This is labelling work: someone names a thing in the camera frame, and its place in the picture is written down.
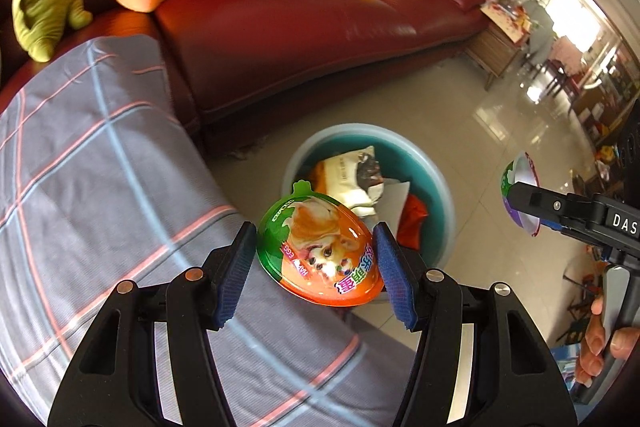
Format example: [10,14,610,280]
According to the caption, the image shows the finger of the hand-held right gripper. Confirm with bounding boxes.
[541,218,608,255]
[507,181,601,238]

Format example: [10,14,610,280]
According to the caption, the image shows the dark red leather sofa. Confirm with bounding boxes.
[0,0,493,158]

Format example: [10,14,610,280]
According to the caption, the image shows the teal plastic bin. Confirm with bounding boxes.
[282,123,456,270]

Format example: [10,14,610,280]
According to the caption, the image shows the person's right hand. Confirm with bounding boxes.
[575,297,640,383]

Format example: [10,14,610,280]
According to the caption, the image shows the white paper towel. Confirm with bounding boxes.
[375,179,411,238]

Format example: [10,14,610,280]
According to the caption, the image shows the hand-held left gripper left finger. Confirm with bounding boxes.
[47,221,258,427]

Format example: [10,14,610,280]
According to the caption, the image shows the orange drink sachet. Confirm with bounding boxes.
[397,196,430,253]

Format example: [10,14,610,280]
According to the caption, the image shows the yellow orange snack bag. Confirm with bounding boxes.
[307,146,386,218]

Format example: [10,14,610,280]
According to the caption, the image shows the wooden side table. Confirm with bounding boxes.
[465,24,526,92]

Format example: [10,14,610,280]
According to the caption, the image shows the orange green egg toy shell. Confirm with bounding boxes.
[256,179,387,307]

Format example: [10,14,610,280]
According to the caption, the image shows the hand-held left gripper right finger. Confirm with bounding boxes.
[372,222,576,427]

